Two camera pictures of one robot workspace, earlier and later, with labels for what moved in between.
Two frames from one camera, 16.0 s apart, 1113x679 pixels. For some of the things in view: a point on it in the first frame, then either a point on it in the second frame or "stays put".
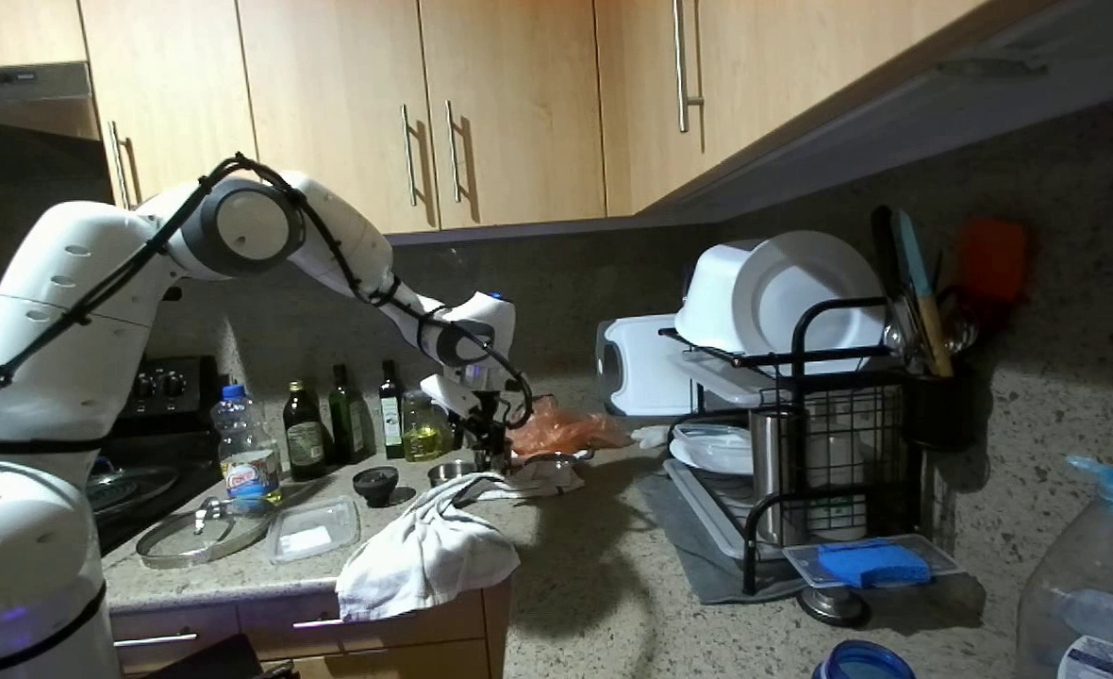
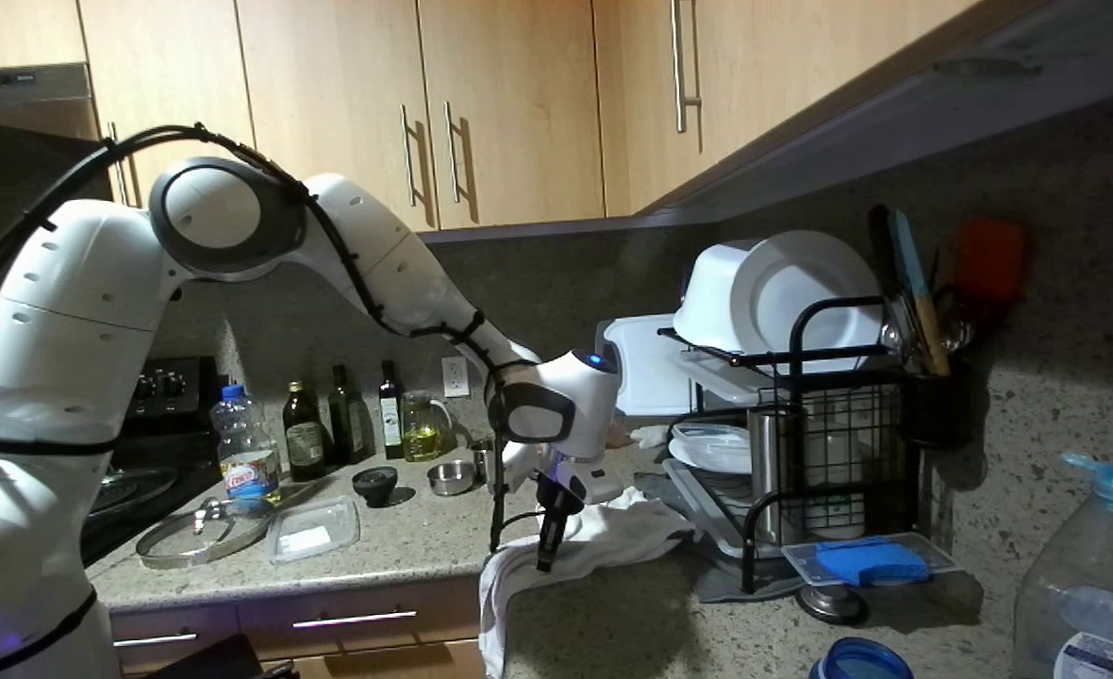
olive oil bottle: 389,404 stays put
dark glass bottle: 305,435 stays put
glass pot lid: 203,539 stays put
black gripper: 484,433 to 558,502
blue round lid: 863,659 stays put
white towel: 435,550 to 611,600
